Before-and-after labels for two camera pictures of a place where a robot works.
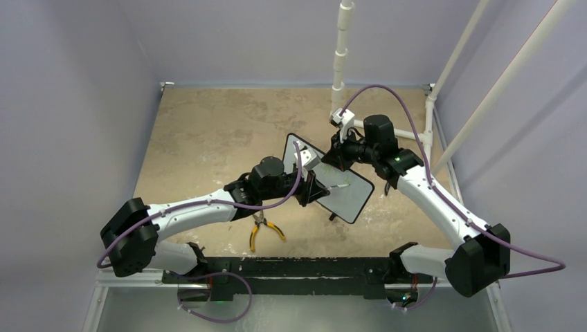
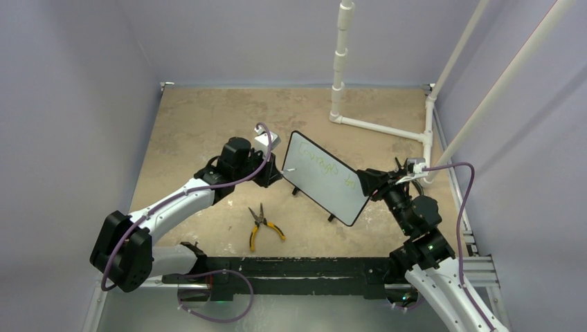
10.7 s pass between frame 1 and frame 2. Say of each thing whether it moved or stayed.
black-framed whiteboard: stayed
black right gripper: moved
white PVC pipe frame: stayed
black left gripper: moved
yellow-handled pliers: stayed
